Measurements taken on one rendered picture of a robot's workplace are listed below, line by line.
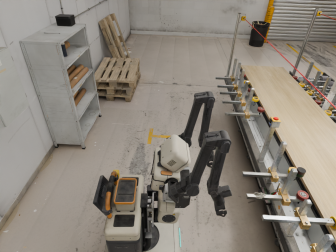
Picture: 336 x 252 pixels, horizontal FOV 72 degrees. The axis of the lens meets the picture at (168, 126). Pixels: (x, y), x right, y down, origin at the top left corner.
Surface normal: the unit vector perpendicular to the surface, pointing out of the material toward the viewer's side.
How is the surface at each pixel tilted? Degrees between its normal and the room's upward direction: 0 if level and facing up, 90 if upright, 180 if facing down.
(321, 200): 0
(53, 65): 90
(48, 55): 90
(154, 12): 90
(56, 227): 0
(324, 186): 0
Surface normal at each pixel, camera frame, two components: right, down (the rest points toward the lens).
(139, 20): -0.04, 0.58
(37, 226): 0.03, -0.81
